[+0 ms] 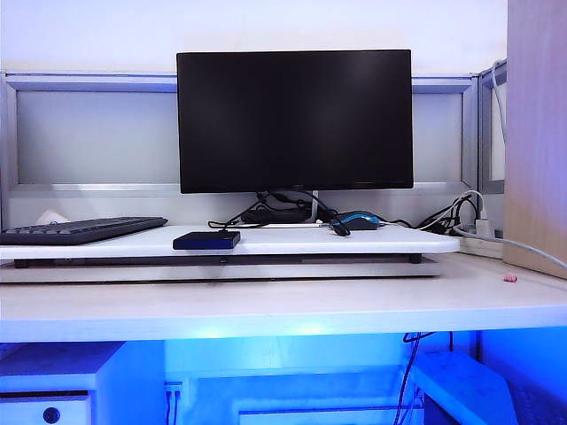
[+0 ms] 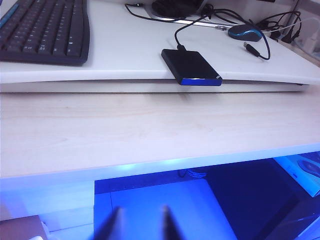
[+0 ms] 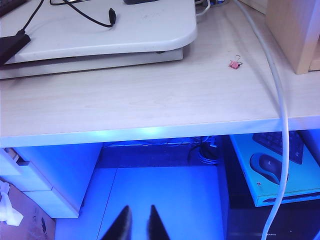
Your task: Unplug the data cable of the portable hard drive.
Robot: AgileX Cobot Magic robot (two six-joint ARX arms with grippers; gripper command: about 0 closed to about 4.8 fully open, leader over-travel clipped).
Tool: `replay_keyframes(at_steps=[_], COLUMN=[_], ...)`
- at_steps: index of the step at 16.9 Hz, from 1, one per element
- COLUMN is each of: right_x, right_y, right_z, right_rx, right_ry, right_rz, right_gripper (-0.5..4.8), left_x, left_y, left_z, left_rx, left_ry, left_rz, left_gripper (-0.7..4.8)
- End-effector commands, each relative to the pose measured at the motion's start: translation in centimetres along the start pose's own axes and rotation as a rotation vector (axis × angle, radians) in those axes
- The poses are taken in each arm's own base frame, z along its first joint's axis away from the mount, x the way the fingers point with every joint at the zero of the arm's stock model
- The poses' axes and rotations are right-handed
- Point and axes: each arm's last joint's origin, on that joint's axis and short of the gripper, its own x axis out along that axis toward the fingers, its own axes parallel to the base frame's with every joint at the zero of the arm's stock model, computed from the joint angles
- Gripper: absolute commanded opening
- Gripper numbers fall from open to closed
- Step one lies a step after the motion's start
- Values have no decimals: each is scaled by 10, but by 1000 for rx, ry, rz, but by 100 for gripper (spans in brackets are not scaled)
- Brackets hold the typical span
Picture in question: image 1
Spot black cable bundle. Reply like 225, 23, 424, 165
416, 193, 483, 236

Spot white box under desk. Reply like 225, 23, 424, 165
409, 349, 519, 425

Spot white riser board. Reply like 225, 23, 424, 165
0, 223, 462, 267

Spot blue cable under desk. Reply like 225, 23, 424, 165
396, 331, 422, 425

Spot black keyboard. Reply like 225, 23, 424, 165
0, 215, 169, 247

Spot silver partition frame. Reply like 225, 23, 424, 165
0, 70, 509, 198

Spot black power adapter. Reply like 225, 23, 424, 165
241, 207, 311, 225

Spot white wall cable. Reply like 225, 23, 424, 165
490, 59, 509, 182

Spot dark blue portable hard drive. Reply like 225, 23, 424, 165
172, 230, 242, 251

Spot black data cable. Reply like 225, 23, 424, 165
221, 207, 351, 237

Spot white power strip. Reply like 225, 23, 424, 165
458, 220, 504, 258

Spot white plug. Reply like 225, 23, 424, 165
476, 205, 493, 236

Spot grey riser base board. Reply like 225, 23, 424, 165
0, 254, 442, 284

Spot white drawer cabinet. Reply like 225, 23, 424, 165
0, 340, 167, 425

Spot light wooden cabinet panel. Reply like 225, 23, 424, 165
502, 0, 567, 280

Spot blue and black mouse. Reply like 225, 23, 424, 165
330, 210, 385, 232

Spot black computer monitor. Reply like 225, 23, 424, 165
175, 49, 415, 195

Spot white socket under desk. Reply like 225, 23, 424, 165
163, 380, 185, 425

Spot grey power strip cable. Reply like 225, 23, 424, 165
454, 225, 567, 281

